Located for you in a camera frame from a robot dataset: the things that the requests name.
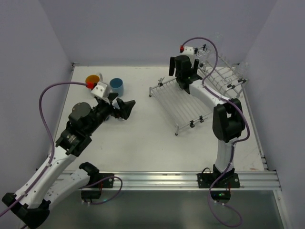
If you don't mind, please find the light blue plastic cup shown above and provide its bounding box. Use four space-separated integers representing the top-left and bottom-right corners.
110 78 124 97

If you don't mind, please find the white patterned ceramic mug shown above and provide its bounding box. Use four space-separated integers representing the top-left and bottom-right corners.
85 73 103 96

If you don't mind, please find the grey ceramic mug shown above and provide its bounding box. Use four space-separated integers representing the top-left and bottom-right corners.
112 98 121 109

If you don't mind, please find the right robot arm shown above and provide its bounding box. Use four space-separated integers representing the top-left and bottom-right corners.
169 55 250 179

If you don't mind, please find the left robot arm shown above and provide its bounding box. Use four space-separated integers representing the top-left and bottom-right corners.
2 93 136 229

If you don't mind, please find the clear glass on rack top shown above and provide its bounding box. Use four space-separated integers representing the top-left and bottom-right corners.
214 33 223 40

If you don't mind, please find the clear glass on rack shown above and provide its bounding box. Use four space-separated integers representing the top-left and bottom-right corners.
233 61 249 79
214 33 223 40

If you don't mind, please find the clear glass on rack right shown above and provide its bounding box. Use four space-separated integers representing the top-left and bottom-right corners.
233 61 249 79

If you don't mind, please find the left black controller box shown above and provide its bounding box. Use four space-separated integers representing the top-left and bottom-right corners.
81 190 102 203

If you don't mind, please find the black controller box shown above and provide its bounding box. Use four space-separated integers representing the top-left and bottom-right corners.
81 190 102 203
210 188 231 204

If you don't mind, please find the right black controller box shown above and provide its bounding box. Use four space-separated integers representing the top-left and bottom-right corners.
210 188 231 204

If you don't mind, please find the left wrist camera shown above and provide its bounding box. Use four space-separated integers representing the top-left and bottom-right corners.
91 82 111 99

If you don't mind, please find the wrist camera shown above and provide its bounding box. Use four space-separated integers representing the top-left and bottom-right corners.
180 45 195 61
91 82 111 99

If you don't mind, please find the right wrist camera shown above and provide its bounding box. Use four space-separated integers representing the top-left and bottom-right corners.
180 45 195 61

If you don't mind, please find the metal wire dish rack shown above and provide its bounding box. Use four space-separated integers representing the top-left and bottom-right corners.
149 45 248 142

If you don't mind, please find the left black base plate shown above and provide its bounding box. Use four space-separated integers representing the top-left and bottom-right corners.
94 173 114 189

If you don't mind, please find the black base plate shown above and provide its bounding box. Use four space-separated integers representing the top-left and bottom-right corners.
196 167 241 188
94 173 114 189

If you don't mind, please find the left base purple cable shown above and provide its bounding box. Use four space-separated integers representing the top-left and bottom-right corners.
85 175 124 206

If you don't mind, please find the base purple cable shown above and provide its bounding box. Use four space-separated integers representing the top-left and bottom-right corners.
207 177 242 227
85 175 124 206

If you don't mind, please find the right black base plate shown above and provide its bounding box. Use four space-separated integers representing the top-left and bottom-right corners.
196 167 241 188

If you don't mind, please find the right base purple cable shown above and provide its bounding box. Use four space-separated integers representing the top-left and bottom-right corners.
207 177 242 227

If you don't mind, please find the aluminium mounting rail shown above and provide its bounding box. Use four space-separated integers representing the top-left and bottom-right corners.
33 168 282 191

